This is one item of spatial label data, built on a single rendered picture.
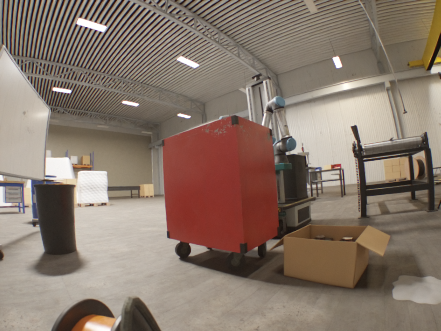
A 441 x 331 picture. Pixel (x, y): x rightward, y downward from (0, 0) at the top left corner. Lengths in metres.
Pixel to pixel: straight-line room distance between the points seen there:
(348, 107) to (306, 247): 13.19
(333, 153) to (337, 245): 12.68
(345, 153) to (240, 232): 12.60
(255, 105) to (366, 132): 11.49
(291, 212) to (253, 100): 1.38
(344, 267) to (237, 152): 0.82
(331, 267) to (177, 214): 1.07
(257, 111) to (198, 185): 1.46
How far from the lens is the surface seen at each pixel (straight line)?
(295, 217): 2.13
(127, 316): 0.34
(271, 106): 2.06
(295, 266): 1.21
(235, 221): 1.18
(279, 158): 2.04
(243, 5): 10.51
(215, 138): 1.26
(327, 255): 1.10
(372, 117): 13.83
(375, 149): 2.79
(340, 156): 13.56
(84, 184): 8.27
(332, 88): 13.93
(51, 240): 2.04
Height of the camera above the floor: 0.55
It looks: 6 degrees up
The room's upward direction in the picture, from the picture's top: 4 degrees counter-clockwise
